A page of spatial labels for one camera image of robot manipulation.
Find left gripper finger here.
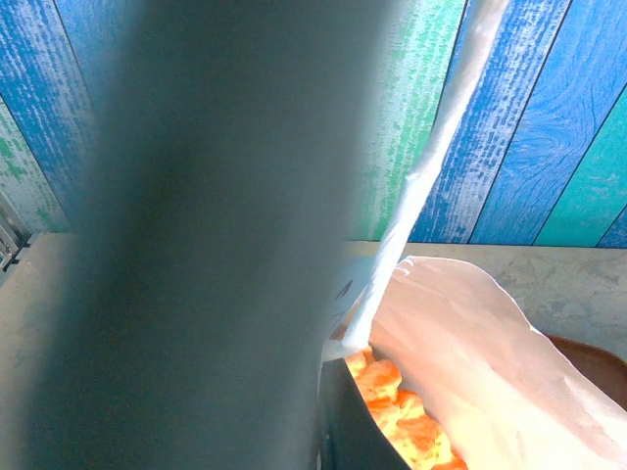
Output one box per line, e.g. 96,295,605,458
316,356,412,470

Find golden fake croissant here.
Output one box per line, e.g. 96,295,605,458
345,346,469,470

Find white paper bag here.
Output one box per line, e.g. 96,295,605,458
19,0,627,470

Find brown plastic tray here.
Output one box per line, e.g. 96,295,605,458
542,334,627,412

